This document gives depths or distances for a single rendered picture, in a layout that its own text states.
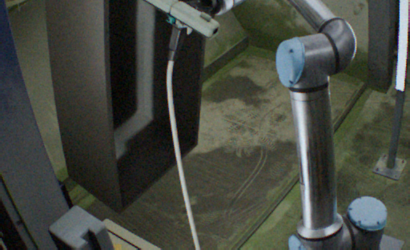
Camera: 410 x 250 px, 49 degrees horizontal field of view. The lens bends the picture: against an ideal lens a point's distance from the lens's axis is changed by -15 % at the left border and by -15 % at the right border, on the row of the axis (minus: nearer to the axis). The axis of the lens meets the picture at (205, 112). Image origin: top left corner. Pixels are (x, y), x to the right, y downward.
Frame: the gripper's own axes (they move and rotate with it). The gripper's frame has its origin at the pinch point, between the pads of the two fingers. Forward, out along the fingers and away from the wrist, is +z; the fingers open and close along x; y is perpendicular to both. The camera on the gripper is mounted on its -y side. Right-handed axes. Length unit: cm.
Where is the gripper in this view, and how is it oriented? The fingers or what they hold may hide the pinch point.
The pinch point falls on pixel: (178, 20)
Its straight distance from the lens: 155.1
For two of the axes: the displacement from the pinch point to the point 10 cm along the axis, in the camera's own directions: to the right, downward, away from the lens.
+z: -5.7, 4.9, -6.6
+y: -2.4, 6.6, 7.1
